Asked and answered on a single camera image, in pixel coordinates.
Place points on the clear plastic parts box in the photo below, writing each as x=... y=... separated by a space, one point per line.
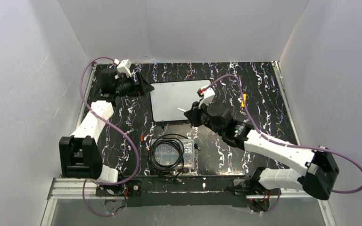
x=167 y=155

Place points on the small white whiteboard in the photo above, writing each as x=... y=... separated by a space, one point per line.
x=167 y=97

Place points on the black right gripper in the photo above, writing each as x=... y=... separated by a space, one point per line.
x=196 y=115

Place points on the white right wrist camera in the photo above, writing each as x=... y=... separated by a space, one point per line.
x=206 y=95

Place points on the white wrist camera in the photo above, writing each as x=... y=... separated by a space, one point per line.
x=123 y=67
x=206 y=95

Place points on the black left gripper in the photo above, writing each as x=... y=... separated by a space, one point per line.
x=140 y=87

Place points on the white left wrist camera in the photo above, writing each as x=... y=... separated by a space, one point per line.
x=123 y=67

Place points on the aluminium front rail frame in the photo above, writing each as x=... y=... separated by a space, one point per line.
x=72 y=187

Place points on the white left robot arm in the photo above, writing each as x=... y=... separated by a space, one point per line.
x=79 y=153

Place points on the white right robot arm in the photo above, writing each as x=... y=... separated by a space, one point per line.
x=313 y=171

